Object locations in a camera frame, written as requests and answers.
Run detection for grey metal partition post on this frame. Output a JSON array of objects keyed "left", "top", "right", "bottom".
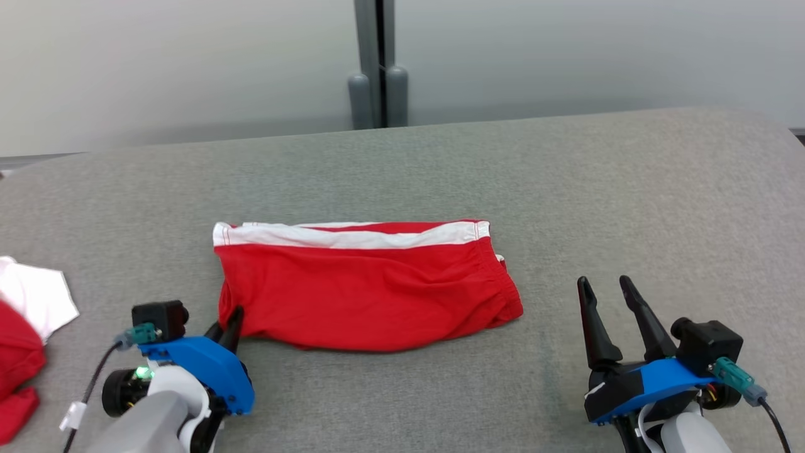
[{"left": 347, "top": 0, "right": 409, "bottom": 130}]

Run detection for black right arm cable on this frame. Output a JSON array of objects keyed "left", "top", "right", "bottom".
[{"left": 714, "top": 357, "right": 792, "bottom": 453}]

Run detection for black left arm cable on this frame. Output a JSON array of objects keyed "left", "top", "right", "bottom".
[{"left": 60, "top": 323, "right": 158, "bottom": 453}]

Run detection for red shorts with white waistband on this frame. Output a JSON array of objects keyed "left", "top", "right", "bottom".
[{"left": 213, "top": 219, "right": 524, "bottom": 353}]

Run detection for crumpled red garment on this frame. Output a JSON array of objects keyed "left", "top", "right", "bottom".
[{"left": 0, "top": 301, "right": 48, "bottom": 444}]

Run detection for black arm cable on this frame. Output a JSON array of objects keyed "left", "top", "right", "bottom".
[
  {"left": 714, "top": 357, "right": 792, "bottom": 453},
  {"left": 60, "top": 323, "right": 158, "bottom": 453}
]

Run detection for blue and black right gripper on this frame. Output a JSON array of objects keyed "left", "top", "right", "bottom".
[{"left": 577, "top": 275, "right": 718, "bottom": 426}]

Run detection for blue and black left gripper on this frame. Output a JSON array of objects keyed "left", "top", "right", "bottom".
[{"left": 138, "top": 306, "right": 255, "bottom": 416}]

